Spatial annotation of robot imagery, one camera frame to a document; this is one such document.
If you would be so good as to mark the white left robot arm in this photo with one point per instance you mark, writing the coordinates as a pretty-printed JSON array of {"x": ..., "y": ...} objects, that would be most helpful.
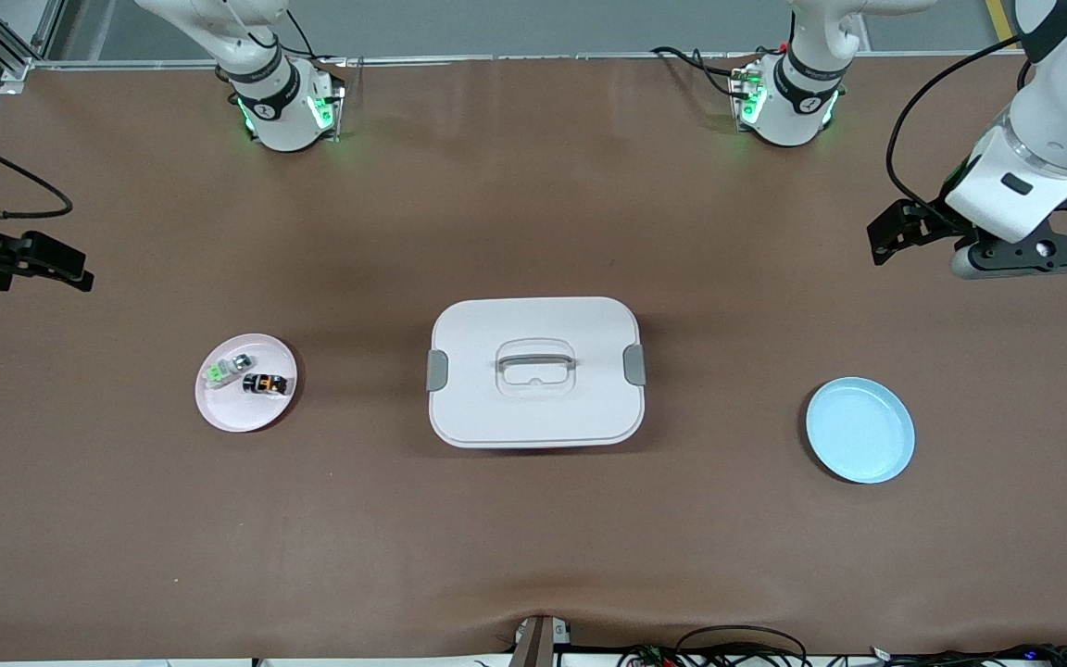
[{"x": 1052, "y": 120}]

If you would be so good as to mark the orange and black push-button switch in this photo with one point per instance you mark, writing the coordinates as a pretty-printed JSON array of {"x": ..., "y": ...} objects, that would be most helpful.
[{"x": 265, "y": 384}]

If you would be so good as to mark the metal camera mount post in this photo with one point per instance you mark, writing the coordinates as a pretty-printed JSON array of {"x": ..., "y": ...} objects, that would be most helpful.
[{"x": 535, "y": 644}]

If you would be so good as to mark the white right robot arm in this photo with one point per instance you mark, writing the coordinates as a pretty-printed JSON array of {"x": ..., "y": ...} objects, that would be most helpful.
[{"x": 279, "y": 111}]

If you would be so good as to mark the white lidded storage box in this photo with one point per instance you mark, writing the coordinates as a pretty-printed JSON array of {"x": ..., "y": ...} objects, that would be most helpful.
[{"x": 533, "y": 417}]

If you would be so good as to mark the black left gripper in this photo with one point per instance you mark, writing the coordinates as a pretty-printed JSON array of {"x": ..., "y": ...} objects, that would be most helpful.
[{"x": 934, "y": 220}]

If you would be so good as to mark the aluminium frame profile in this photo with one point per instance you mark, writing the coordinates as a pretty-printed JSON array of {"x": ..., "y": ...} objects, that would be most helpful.
[{"x": 6, "y": 51}]

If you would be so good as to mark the grey box latch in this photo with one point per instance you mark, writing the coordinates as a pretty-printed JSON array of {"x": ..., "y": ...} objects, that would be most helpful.
[
  {"x": 437, "y": 371},
  {"x": 634, "y": 365}
]

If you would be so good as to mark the pink round plate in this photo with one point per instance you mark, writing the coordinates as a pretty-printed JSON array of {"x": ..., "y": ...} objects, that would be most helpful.
[{"x": 237, "y": 412}]

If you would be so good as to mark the green and white push-button switch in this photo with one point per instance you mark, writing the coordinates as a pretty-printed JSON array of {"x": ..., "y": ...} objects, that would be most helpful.
[{"x": 226, "y": 371}]

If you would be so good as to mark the brown table mat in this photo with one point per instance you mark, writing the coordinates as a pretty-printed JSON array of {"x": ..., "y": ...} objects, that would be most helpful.
[{"x": 533, "y": 537}]

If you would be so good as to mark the light blue round plate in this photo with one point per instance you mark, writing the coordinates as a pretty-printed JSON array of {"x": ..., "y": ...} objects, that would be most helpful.
[{"x": 859, "y": 431}]

